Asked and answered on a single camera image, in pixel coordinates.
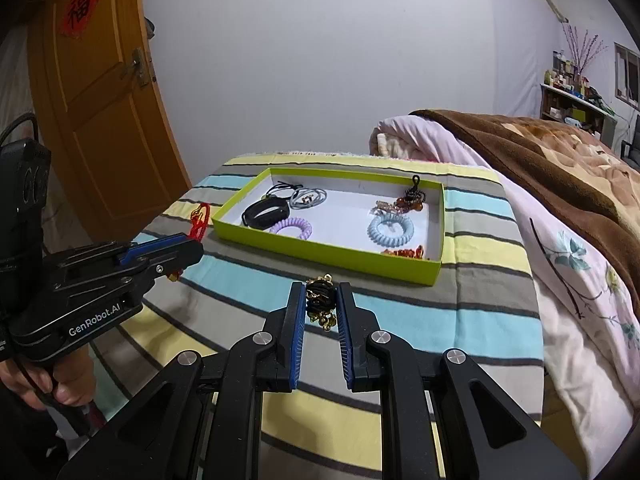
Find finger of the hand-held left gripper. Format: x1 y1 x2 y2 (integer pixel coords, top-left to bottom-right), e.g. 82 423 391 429
116 233 194 267
144 240 206 282

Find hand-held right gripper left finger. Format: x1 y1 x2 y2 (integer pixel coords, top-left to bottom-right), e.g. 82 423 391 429
57 281 307 480

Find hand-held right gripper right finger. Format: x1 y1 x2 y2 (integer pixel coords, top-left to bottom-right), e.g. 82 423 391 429
336 281 582 480

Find red knot bracelet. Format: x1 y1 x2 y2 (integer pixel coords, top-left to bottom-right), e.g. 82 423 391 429
167 202 212 282

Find gold chain black hair tie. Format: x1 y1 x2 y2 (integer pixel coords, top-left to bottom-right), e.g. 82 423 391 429
304 273 342 332

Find black wristband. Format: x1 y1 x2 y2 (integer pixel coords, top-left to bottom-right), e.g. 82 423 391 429
241 197 289 229

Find orange red hair clip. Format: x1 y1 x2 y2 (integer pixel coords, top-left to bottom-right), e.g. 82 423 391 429
381 244 427 261

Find green cardboard box tray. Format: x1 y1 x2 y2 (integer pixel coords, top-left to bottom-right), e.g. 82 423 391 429
212 167 446 287

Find purple spiral hair tie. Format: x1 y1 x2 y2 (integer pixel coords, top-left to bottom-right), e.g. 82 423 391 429
269 216 314 240

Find light blue spiral hair tie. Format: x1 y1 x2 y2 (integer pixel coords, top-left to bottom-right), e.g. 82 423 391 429
366 211 416 248

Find grey hair tie with charm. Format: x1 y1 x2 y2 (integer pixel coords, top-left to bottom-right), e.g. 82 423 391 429
289 187 329 211

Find person's left hand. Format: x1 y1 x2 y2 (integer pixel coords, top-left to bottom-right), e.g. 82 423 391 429
0 344 97 412

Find pink patterned cloth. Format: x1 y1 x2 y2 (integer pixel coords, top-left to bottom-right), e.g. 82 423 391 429
50 399 107 442

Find wooden door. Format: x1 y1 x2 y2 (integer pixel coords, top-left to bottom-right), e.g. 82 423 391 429
27 0 194 252

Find striped bed sheet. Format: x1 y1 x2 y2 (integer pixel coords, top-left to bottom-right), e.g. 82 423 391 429
89 151 549 480

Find metal door latch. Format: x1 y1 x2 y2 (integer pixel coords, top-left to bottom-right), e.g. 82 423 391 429
130 48 151 87

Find pink floral quilt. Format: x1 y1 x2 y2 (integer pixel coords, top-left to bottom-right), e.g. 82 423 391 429
368 115 640 443

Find red paper door decoration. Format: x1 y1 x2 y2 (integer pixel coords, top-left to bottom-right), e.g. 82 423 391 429
59 0 108 39

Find brown plush blanket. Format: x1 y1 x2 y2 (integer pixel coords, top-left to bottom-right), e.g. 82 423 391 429
408 108 640 313

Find group of bottles and boxes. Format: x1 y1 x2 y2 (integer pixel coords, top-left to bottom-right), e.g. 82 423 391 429
544 49 602 99

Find black sofa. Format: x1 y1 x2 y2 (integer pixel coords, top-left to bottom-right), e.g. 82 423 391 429
619 114 640 169

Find purple flower branches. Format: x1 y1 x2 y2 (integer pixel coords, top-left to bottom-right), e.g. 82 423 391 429
561 22 609 74

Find window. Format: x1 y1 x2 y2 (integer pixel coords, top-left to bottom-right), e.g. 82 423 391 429
613 42 640 112

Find black hair tie with bead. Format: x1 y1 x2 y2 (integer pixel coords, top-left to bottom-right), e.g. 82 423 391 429
264 179 302 199

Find brown beaded bracelet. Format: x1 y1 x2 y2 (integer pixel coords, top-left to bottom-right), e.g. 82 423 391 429
394 175 429 214

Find black cable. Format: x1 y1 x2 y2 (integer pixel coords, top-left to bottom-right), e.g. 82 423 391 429
0 112 39 149

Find white wall shelf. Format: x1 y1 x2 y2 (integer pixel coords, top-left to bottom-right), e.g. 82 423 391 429
539 83 619 147

